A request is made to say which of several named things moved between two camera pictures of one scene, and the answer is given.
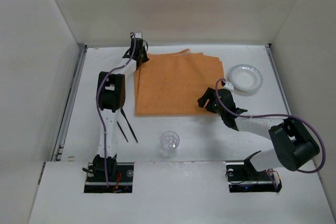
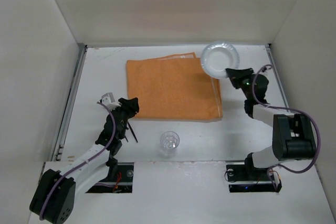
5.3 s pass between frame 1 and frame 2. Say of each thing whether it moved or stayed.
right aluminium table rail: stayed
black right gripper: moved
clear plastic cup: stayed
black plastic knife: stayed
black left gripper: moved
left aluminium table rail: stayed
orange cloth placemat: moved
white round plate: moved
